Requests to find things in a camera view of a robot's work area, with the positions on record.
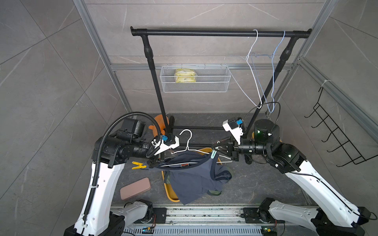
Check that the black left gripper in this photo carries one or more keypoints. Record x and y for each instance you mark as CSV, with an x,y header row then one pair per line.
x,y
151,152

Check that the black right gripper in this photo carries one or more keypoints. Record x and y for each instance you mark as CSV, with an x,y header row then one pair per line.
x,y
232,149

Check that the white wire hanger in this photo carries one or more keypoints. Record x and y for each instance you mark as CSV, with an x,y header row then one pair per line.
x,y
252,73
187,148

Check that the dark grey tank top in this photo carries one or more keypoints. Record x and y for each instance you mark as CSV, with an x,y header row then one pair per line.
x,y
192,174

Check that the plain green tank top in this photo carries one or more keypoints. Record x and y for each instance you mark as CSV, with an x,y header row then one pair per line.
x,y
214,193

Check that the light blue wire hanger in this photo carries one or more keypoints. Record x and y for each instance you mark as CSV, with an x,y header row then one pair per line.
x,y
258,84

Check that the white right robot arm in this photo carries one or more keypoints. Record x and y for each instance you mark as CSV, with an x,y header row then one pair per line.
x,y
334,214

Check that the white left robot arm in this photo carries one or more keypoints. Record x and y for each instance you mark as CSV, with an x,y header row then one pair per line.
x,y
111,152

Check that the pink rectangular case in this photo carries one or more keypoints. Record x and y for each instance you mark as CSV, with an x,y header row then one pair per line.
x,y
134,189

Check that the large yellow plastic tray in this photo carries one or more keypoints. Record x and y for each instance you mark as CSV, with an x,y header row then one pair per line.
x,y
169,190

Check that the orange plush toy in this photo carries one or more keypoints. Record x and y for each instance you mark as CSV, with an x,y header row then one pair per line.
x,y
160,121

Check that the yellow item in basket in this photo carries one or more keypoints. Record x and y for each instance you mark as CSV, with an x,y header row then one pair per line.
x,y
185,75

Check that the black clothes rack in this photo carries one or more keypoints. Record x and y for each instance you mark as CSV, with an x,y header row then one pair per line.
x,y
145,33

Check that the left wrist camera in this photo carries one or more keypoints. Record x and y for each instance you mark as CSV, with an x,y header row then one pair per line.
x,y
167,142

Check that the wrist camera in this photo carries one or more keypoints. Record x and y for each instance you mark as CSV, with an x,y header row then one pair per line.
x,y
167,142
236,127

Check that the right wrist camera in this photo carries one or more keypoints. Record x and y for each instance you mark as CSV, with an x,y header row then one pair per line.
x,y
236,127

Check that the metal base rail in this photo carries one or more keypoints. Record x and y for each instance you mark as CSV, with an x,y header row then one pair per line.
x,y
211,221

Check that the white wire basket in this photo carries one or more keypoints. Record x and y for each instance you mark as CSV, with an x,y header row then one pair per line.
x,y
209,79

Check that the black wire wall rack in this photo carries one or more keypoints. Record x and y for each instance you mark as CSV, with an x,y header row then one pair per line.
x,y
344,143

